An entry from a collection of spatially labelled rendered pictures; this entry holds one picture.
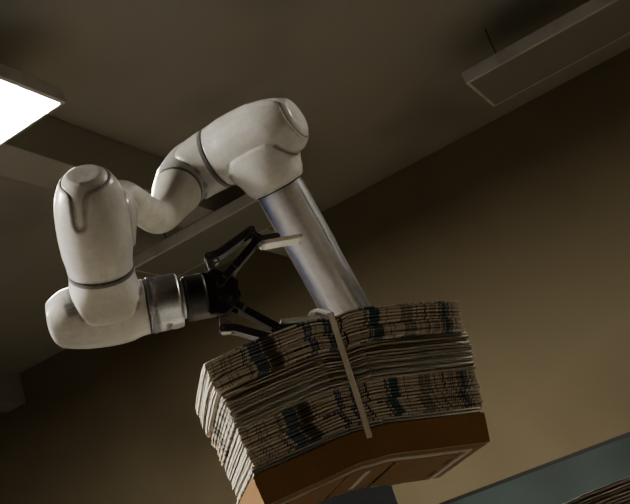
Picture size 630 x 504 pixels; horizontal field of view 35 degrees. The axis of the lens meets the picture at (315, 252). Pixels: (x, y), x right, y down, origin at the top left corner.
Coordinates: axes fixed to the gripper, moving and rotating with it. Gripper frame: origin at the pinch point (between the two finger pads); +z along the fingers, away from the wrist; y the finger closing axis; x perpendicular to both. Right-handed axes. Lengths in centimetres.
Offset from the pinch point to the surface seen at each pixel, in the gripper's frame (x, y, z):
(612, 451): -599, -2, 333
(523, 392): -632, -68, 289
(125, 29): -355, -282, 5
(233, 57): -409, -286, 74
